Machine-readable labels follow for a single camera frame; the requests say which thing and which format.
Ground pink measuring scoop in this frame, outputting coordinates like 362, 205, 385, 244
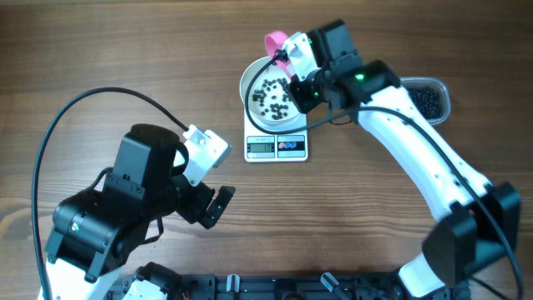
264, 30, 292, 79

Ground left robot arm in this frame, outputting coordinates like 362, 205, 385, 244
39, 123, 236, 299

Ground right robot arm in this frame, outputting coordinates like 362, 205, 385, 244
279, 20, 521, 298

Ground black beans in bowl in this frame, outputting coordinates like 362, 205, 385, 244
251, 77, 292, 121

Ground white bowl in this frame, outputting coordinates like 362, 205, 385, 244
247, 65, 301, 128

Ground white digital kitchen scale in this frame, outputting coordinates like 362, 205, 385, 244
244, 114, 309, 163

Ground clear plastic container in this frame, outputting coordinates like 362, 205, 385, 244
401, 77, 451, 125

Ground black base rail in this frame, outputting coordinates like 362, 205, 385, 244
103, 262, 413, 300

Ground left black cable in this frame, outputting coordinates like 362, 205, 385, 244
31, 86, 191, 300

